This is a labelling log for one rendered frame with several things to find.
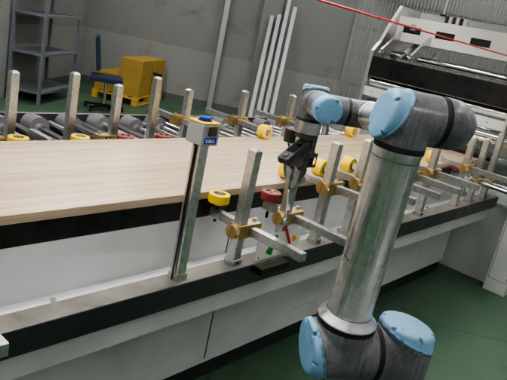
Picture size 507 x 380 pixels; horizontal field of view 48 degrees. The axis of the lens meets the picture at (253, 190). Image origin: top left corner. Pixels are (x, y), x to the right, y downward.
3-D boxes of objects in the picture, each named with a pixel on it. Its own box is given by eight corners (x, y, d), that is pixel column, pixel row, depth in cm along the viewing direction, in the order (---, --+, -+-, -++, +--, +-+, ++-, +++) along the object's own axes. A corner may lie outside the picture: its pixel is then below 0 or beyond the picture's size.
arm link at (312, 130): (311, 124, 188) (289, 116, 194) (308, 138, 189) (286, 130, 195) (327, 124, 195) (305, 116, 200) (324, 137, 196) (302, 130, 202)
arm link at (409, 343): (431, 399, 146) (450, 341, 141) (370, 396, 142) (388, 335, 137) (405, 364, 160) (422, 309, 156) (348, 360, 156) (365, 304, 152)
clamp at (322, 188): (343, 194, 239) (346, 182, 237) (325, 197, 229) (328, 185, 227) (331, 188, 242) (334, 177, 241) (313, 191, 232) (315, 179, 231)
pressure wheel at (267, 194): (280, 219, 229) (286, 192, 226) (267, 222, 223) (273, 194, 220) (265, 212, 234) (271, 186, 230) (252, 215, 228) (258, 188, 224)
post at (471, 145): (455, 211, 354) (478, 136, 341) (453, 212, 351) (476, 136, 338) (450, 209, 356) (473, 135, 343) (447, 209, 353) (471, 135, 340)
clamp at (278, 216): (302, 222, 223) (304, 210, 222) (280, 227, 213) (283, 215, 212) (290, 217, 226) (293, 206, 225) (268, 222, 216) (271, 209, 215)
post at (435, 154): (418, 226, 317) (443, 144, 304) (415, 228, 315) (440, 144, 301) (412, 224, 319) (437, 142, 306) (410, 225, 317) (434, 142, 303)
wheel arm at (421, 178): (460, 194, 279) (462, 188, 278) (457, 195, 276) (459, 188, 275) (373, 163, 309) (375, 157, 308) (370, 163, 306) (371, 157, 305)
